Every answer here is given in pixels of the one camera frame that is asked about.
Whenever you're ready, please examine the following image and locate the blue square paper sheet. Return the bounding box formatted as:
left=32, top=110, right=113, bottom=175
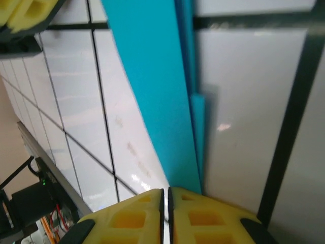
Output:
left=101, top=0, right=207, bottom=196

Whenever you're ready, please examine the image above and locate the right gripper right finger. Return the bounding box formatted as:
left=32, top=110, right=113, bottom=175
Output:
left=167, top=187, right=280, bottom=244

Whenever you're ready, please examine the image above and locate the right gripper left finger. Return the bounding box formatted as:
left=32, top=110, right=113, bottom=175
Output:
left=59, top=188, right=165, bottom=244

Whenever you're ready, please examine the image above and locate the aluminium mounting rail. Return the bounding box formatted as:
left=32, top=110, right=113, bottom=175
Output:
left=16, top=121, right=93, bottom=219

